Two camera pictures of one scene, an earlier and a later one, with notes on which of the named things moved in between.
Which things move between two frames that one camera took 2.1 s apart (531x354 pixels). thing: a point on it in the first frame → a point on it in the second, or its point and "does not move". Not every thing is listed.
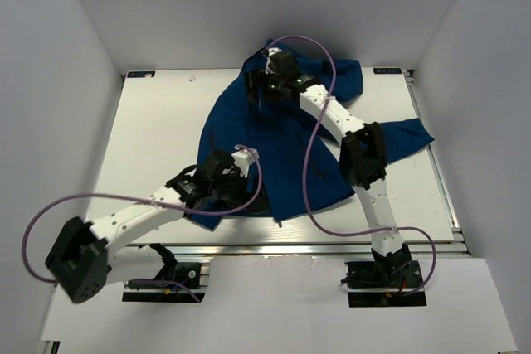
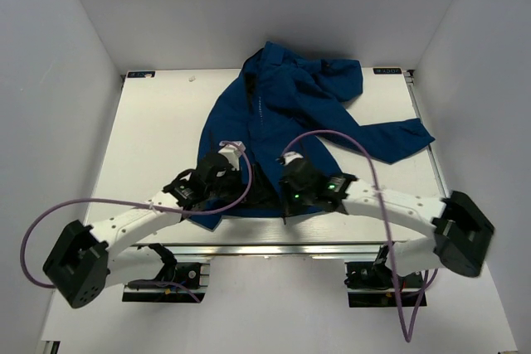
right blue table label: [387, 70] does not move
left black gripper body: [232, 190] does not move
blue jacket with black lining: [268, 152] does not move
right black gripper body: [272, 83] → [294, 201]
